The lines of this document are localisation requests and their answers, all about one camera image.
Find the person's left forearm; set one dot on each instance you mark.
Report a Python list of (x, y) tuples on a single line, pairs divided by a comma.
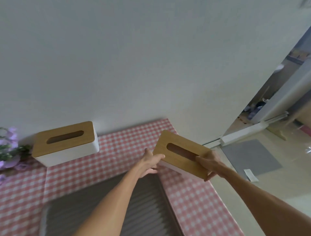
[(114, 201)]

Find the grey floor mat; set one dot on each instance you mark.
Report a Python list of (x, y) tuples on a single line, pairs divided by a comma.
[(251, 158)]

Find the person's right thumb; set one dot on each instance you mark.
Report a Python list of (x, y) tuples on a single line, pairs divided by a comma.
[(200, 160)]

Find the grey ribbed mat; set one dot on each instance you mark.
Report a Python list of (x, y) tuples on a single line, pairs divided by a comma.
[(145, 209)]

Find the person's left hand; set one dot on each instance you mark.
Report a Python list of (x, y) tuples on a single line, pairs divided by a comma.
[(147, 163)]

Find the pink checkered tablecloth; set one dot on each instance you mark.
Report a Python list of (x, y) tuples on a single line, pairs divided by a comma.
[(194, 194)]

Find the purple artificial flowers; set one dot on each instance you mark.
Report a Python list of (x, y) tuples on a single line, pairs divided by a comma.
[(9, 150)]

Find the person's right forearm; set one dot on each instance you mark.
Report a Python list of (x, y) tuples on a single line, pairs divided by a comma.
[(264, 197)]

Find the person's left thumb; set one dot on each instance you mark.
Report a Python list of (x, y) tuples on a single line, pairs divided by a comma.
[(157, 158)]

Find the white tissue box wooden lid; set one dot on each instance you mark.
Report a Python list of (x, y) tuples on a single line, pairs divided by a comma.
[(65, 143), (181, 154)]

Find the person's right hand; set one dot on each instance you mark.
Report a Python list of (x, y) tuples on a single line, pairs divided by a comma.
[(211, 163)]

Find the white door frame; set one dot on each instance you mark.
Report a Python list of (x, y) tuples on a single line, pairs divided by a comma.
[(279, 102)]

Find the white paper slip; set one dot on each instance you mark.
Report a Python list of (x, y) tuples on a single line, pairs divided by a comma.
[(250, 175)]

